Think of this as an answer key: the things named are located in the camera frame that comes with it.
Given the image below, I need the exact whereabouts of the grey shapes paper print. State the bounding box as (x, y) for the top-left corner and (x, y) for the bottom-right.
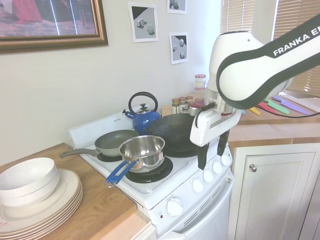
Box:
(168, 31), (189, 65)
(166, 0), (188, 15)

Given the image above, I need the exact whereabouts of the large white oven knob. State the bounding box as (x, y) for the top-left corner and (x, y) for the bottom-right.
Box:
(166, 196), (185, 217)

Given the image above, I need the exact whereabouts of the red knife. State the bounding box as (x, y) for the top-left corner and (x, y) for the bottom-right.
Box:
(257, 101), (277, 114)

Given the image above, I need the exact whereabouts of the green knife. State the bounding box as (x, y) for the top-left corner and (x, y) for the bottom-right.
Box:
(264, 99), (291, 115)

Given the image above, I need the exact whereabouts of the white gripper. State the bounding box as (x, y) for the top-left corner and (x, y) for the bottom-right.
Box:
(189, 106), (243, 171)

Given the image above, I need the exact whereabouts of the gold framed painting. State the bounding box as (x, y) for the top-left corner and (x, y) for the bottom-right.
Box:
(0, 0), (109, 54)

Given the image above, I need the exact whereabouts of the white ceramic bowl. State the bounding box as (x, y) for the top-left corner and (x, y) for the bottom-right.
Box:
(0, 157), (56, 193)
(0, 172), (60, 207)

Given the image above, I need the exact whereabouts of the white oven door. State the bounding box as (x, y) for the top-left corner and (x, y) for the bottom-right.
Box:
(156, 174), (236, 240)

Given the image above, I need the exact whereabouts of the white electric stove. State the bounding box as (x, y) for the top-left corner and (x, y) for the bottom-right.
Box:
(67, 113), (236, 240)

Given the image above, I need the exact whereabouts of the cream dinner plate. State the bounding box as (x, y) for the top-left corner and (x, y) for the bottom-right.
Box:
(0, 187), (83, 229)
(0, 190), (84, 232)
(0, 168), (82, 223)
(0, 184), (83, 226)
(0, 196), (84, 238)
(0, 193), (84, 235)

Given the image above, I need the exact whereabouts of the large grey shapes print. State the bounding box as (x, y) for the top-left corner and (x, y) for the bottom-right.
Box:
(128, 1), (159, 43)

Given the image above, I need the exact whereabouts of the steel saucepan blue handle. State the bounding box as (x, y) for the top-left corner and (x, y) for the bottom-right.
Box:
(104, 134), (166, 189)

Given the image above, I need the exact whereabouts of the purple knife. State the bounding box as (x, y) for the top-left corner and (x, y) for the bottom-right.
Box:
(272, 95), (320, 114)

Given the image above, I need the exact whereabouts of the black wok wooden handle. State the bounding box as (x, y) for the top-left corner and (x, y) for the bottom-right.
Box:
(143, 112), (204, 149)

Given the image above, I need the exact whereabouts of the black coil burner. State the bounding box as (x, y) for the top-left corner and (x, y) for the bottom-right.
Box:
(124, 157), (174, 184)
(163, 141), (201, 159)
(96, 151), (123, 163)

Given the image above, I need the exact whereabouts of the black cable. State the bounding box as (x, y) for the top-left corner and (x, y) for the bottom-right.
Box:
(258, 103), (320, 118)

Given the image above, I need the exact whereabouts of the grey frying pan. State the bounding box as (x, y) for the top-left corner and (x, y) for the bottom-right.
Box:
(59, 129), (140, 159)

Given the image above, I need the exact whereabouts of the white cabinet with door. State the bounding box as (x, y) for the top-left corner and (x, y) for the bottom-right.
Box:
(231, 143), (320, 240)

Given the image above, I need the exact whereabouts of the blue kettle black handle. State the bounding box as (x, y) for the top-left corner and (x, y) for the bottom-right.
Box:
(122, 91), (161, 135)

